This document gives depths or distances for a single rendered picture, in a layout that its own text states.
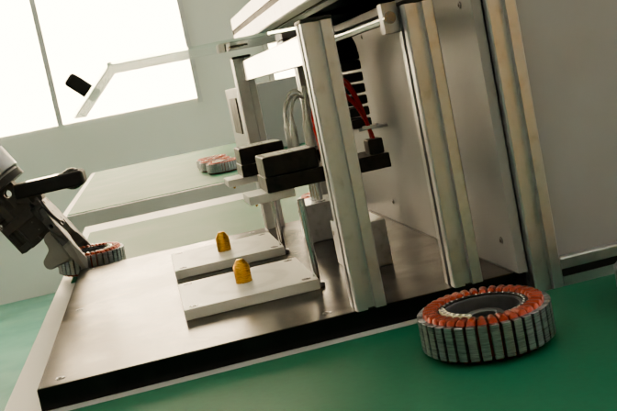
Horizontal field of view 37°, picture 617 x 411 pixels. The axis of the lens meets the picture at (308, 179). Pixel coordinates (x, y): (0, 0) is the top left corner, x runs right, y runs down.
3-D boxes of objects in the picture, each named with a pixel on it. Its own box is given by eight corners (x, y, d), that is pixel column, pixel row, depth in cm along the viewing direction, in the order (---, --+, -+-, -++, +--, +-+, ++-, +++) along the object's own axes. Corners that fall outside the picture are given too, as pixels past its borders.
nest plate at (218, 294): (185, 321, 98) (184, 310, 98) (179, 294, 113) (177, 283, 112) (320, 288, 100) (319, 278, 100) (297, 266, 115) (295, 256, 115)
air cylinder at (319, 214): (311, 243, 128) (304, 205, 128) (302, 236, 136) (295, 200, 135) (346, 235, 129) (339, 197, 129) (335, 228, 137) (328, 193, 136)
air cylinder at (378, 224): (352, 273, 105) (342, 227, 104) (337, 262, 112) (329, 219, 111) (393, 263, 106) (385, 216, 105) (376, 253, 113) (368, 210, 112)
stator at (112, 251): (55, 282, 148) (51, 259, 148) (63, 269, 159) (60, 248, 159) (125, 269, 149) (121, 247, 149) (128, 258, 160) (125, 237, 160)
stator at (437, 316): (497, 315, 85) (489, 276, 84) (586, 333, 75) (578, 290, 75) (398, 352, 80) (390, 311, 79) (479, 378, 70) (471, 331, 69)
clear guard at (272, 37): (72, 118, 113) (61, 71, 112) (84, 116, 136) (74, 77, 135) (327, 68, 118) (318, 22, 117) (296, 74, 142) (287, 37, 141)
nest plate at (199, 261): (176, 280, 122) (174, 271, 121) (172, 261, 136) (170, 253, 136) (286, 254, 124) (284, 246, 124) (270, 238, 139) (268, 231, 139)
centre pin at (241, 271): (237, 284, 105) (231, 262, 105) (235, 282, 107) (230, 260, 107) (252, 281, 106) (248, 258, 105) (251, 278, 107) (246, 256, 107)
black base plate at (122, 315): (41, 412, 84) (36, 389, 83) (83, 283, 146) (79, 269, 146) (518, 293, 91) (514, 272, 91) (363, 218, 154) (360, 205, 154)
